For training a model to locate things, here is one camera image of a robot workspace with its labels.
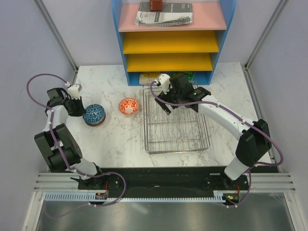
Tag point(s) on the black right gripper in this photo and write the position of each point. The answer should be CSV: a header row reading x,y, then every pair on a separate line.
x,y
165,97

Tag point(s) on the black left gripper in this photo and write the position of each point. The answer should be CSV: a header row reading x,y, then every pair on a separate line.
x,y
81,110

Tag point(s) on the blue triangle pattern bowl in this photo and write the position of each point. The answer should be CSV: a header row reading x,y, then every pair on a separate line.
x,y
94,115

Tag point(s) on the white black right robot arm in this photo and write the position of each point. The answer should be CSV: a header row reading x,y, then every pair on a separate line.
x,y
252,136

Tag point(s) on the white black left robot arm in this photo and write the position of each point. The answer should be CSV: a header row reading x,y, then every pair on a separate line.
x,y
57,145

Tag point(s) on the yellow illustrated book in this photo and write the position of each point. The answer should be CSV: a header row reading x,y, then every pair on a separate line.
x,y
148,77

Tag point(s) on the orange floral white bowl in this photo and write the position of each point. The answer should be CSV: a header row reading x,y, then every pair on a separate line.
x,y
129,106

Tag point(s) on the green book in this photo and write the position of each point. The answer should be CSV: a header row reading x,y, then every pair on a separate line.
x,y
189,74

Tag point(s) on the blue shelf unit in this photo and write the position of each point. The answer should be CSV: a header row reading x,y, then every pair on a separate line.
x,y
195,47

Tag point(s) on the grey manual booklet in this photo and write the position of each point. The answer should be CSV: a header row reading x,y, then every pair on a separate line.
x,y
172,14

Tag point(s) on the brown wooden block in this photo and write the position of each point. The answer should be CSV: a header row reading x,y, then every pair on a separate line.
x,y
156,5

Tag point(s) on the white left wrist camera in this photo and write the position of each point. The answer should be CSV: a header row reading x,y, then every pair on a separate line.
x,y
73,90

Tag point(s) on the stainless wire dish rack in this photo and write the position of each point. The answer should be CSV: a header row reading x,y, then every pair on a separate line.
x,y
183,130

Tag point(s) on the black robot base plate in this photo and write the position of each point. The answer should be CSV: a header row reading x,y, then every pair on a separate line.
x,y
158,182

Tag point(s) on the white slotted cable duct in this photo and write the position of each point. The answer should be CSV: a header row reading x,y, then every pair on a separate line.
x,y
103,197

